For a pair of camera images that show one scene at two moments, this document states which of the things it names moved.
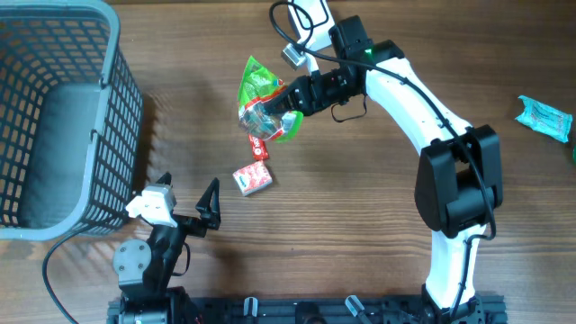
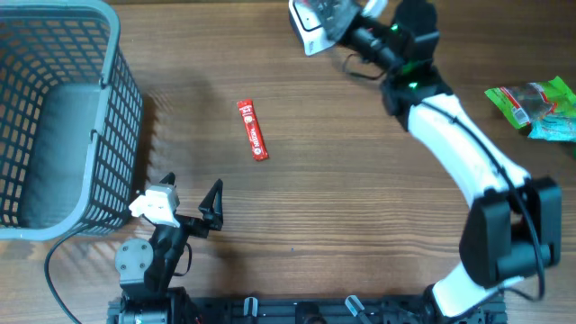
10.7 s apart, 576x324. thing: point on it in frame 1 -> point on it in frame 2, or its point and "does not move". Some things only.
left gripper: (208, 205) does not move
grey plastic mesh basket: (71, 121) does not move
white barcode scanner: (313, 22) does not move
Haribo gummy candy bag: (256, 85) -> (524, 102)
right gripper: (311, 87) -> (351, 24)
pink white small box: (252, 178) -> (321, 22)
